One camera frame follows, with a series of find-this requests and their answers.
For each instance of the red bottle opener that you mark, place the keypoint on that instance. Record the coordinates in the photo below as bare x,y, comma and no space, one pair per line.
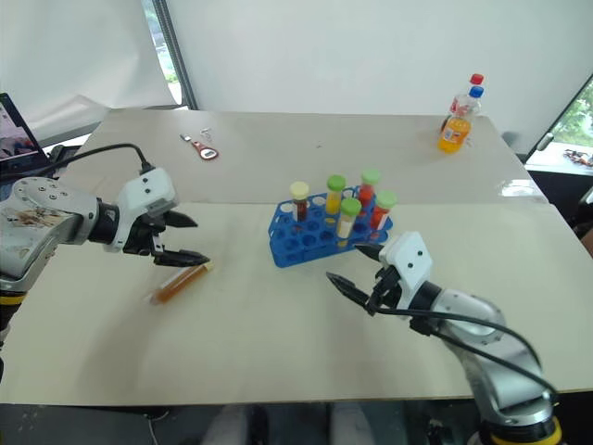
204,149

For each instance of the green-capped orange-red test tube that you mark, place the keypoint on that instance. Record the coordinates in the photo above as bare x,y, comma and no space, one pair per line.
382,211

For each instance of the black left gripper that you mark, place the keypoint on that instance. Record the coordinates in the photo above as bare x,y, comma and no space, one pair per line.
141,236

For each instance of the green-capped pale yellow test tube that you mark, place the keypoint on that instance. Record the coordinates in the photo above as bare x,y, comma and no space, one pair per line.
348,220

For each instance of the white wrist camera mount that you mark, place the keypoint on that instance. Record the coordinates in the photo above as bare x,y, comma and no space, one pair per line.
148,187
407,264

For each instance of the small white metal piece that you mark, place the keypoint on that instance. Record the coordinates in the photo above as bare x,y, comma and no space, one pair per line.
206,134

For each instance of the cream-capped dark red test tube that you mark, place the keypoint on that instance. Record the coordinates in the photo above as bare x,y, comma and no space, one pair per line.
301,204

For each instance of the laptop screen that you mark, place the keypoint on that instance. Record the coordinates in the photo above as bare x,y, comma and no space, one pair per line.
16,139

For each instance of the green-capped red test tube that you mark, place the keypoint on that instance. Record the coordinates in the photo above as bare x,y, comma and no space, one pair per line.
369,187

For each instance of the blue test tube rack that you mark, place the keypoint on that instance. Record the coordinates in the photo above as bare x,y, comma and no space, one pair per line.
296,245

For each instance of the dark window frame post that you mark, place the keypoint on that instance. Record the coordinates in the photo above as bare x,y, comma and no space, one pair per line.
173,51

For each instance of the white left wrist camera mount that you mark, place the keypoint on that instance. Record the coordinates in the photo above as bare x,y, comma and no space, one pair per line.
148,187

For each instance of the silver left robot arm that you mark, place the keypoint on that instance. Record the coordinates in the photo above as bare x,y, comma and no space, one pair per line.
37,218

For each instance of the white backdrop sheet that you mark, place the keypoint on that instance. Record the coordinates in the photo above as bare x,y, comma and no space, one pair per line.
69,55

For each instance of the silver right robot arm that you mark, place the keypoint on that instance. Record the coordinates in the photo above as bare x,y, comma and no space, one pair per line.
486,334

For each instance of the black object beside laptop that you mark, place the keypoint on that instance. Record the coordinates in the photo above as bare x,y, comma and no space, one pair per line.
62,157

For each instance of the clear bottle red cap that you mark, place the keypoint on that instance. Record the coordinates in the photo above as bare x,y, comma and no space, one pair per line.
465,99

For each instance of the small clutter on windowsill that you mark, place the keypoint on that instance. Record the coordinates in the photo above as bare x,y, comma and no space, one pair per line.
579,156

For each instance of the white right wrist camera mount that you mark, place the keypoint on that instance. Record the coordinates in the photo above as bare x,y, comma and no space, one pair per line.
407,264

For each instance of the orange soda bottle blue cap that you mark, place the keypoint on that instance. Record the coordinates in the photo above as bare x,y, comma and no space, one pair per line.
455,132

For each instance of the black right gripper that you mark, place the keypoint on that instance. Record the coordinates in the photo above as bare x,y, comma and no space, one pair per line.
385,287

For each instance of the cream-capped amber test tube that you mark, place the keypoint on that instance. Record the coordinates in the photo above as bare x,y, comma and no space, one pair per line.
178,283

